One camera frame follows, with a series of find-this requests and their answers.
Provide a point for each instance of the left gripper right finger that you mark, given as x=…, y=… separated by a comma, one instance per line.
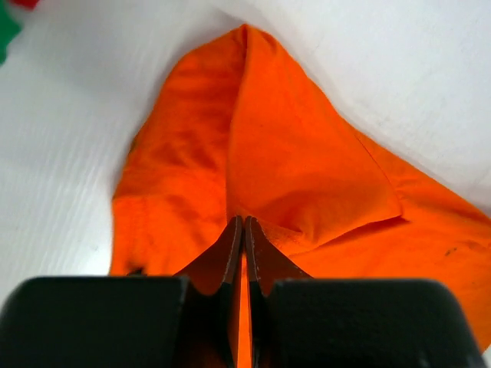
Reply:
x=299, y=321

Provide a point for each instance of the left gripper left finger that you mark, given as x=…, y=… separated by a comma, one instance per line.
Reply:
x=185, y=320

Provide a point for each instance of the orange t shirt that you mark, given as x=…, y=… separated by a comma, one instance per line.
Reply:
x=239, y=129

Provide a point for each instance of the green folded t shirt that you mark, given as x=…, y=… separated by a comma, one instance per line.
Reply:
x=9, y=29

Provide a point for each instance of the red folded t shirt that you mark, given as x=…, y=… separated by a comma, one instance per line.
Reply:
x=28, y=4

